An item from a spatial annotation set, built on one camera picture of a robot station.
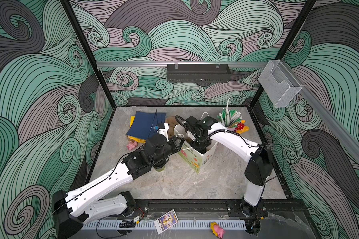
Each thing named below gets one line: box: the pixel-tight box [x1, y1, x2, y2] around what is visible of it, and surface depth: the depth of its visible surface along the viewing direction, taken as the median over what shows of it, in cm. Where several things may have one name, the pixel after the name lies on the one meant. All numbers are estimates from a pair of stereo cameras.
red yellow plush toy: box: [234, 119, 250, 134], surface depth 103 cm
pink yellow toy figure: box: [209, 221, 225, 239], surface depth 67 cm
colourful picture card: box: [154, 209, 180, 235], surface depth 70 cm
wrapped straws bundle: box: [216, 98, 243, 128], surface depth 92 cm
